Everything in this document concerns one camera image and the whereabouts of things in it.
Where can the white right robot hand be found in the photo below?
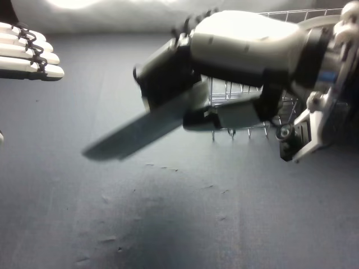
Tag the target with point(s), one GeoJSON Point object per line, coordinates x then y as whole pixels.
{"type": "Point", "coordinates": [246, 42]}

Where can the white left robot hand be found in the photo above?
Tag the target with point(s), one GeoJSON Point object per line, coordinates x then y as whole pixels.
{"type": "Point", "coordinates": [16, 53]}

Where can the white plate with dark rim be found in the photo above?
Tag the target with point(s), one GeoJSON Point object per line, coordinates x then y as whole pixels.
{"type": "Point", "coordinates": [319, 20]}
{"type": "Point", "coordinates": [134, 134]}

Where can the white backdrop sheet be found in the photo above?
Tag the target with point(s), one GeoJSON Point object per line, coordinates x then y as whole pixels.
{"type": "Point", "coordinates": [112, 14]}

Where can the grey tablecloth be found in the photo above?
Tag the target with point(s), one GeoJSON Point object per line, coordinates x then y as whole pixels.
{"type": "Point", "coordinates": [84, 196]}

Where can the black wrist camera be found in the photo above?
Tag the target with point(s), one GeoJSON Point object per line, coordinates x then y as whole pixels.
{"type": "Point", "coordinates": [289, 148]}

